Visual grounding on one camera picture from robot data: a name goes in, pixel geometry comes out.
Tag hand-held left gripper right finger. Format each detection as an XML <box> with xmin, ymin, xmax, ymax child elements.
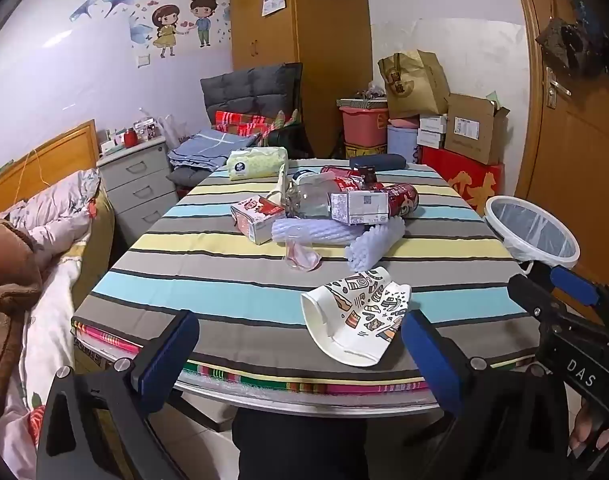
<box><xmin>401</xmin><ymin>310</ymin><xmax>570</xmax><ymax>480</ymax></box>

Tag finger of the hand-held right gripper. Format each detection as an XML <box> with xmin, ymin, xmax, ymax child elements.
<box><xmin>507</xmin><ymin>274</ymin><xmax>555</xmax><ymax>321</ymax></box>
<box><xmin>527</xmin><ymin>260</ymin><xmax>609</xmax><ymax>311</ymax></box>

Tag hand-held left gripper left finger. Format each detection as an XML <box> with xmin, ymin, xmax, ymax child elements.
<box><xmin>34</xmin><ymin>310</ymin><xmax>201</xmax><ymax>480</ymax></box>

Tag white trash bin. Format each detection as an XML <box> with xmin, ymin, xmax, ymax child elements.
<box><xmin>483</xmin><ymin>195</ymin><xmax>581</xmax><ymax>276</ymax></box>

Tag printed crushed paper cup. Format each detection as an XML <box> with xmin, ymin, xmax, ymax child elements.
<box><xmin>300</xmin><ymin>266</ymin><xmax>413</xmax><ymax>368</ymax></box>

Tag white foam net sleeve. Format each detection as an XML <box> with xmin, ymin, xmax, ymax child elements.
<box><xmin>345</xmin><ymin>217</ymin><xmax>408</xmax><ymax>273</ymax></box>
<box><xmin>270</xmin><ymin>216</ymin><xmax>365</xmax><ymax>246</ymax></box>

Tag red drink can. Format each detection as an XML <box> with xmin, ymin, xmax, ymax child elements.
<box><xmin>382</xmin><ymin>182</ymin><xmax>419</xmax><ymax>218</ymax></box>

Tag red milk carton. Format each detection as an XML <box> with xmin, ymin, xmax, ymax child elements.
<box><xmin>229</xmin><ymin>194</ymin><xmax>288</xmax><ymax>246</ymax></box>

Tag clear pink plastic wrapper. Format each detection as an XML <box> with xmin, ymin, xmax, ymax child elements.
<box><xmin>283</xmin><ymin>239</ymin><xmax>323</xmax><ymax>273</ymax></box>

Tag purple milk carton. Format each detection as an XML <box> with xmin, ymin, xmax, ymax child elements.
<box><xmin>331</xmin><ymin>191</ymin><xmax>390</xmax><ymax>225</ymax></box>

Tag clear plastic bottle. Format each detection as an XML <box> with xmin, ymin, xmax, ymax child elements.
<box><xmin>277</xmin><ymin>162</ymin><xmax>335</xmax><ymax>221</ymax></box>

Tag crushed red label bottle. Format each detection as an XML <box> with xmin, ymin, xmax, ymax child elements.
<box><xmin>319</xmin><ymin>165</ymin><xmax>385</xmax><ymax>193</ymax></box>

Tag person's right hand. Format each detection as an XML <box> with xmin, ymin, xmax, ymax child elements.
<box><xmin>567</xmin><ymin>400</ymin><xmax>609</xmax><ymax>461</ymax></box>

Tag multicolour woven cloth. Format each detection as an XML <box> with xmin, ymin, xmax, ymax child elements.
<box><xmin>72</xmin><ymin>322</ymin><xmax>535</xmax><ymax>396</ymax></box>

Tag striped tablecloth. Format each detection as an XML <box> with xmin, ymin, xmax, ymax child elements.
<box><xmin>72</xmin><ymin>157</ymin><xmax>535</xmax><ymax>401</ymax></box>

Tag wooden door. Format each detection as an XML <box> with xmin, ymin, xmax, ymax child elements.
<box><xmin>507</xmin><ymin>0</ymin><xmax>609</xmax><ymax>321</ymax></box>

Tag red gift box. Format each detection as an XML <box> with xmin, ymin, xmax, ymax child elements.
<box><xmin>421</xmin><ymin>146</ymin><xmax>505</xmax><ymax>216</ymax></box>

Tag person's dark pants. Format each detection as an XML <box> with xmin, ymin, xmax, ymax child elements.
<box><xmin>232</xmin><ymin>407</ymin><xmax>370</xmax><ymax>480</ymax></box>

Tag brown fuzzy blanket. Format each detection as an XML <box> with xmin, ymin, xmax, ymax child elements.
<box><xmin>0</xmin><ymin>219</ymin><xmax>44</xmax><ymax>431</ymax></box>

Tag open cardboard box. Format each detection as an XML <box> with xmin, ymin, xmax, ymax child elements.
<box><xmin>443</xmin><ymin>91</ymin><xmax>510</xmax><ymax>166</ymax></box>

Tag grey drawer cabinet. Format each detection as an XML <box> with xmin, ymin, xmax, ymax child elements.
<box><xmin>97</xmin><ymin>137</ymin><xmax>180</xmax><ymax>251</ymax></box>

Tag floral quilt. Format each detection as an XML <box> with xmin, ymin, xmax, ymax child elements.
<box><xmin>0</xmin><ymin>167</ymin><xmax>116</xmax><ymax>466</ymax></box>

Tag light blue container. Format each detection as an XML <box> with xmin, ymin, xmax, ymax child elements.
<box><xmin>387</xmin><ymin>124</ymin><xmax>421</xmax><ymax>163</ymax></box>

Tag dark blue glasses case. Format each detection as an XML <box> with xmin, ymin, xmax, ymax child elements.
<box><xmin>349</xmin><ymin>153</ymin><xmax>408</xmax><ymax>172</ymax></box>

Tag blue folded blanket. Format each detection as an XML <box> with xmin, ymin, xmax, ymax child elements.
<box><xmin>167</xmin><ymin>127</ymin><xmax>255</xmax><ymax>173</ymax></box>

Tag yellow tissue pack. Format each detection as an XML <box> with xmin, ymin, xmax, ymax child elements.
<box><xmin>226</xmin><ymin>146</ymin><xmax>289</xmax><ymax>182</ymax></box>

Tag yellow patterned box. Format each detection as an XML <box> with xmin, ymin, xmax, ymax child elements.
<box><xmin>343</xmin><ymin>141</ymin><xmax>389</xmax><ymax>161</ymax></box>

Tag white plastic bag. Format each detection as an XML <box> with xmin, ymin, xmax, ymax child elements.
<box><xmin>157</xmin><ymin>110</ymin><xmax>195</xmax><ymax>148</ymax></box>

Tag wooden bed headboard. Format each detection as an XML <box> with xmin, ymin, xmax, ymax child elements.
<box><xmin>0</xmin><ymin>119</ymin><xmax>101</xmax><ymax>221</ymax></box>

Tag pink plastic storage bin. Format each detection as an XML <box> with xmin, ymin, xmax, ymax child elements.
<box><xmin>337</xmin><ymin>97</ymin><xmax>390</xmax><ymax>147</ymax></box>

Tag brown paper bag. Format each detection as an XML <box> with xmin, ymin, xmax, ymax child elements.
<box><xmin>377</xmin><ymin>49</ymin><xmax>451</xmax><ymax>120</ymax></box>

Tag red plaid cloth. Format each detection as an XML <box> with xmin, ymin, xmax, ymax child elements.
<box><xmin>214</xmin><ymin>109</ymin><xmax>285</xmax><ymax>138</ymax></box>

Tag dark hanging cloth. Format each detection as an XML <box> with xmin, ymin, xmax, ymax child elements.
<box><xmin>535</xmin><ymin>17</ymin><xmax>609</xmax><ymax>78</ymax></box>

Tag black bag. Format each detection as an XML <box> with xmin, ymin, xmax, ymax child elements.
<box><xmin>267</xmin><ymin>122</ymin><xmax>315</xmax><ymax>161</ymax></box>

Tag grey padded chair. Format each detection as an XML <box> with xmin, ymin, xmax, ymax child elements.
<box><xmin>199</xmin><ymin>62</ymin><xmax>305</xmax><ymax>123</ymax></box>

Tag wooden wardrobe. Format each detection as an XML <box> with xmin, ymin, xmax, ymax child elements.
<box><xmin>228</xmin><ymin>0</ymin><xmax>374</xmax><ymax>158</ymax></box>

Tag metal door handle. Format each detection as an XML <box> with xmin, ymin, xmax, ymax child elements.
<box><xmin>545</xmin><ymin>66</ymin><xmax>573</xmax><ymax>109</ymax></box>

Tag cartoon wall sticker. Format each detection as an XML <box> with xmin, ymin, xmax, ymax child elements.
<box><xmin>67</xmin><ymin>0</ymin><xmax>232</xmax><ymax>68</ymax></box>

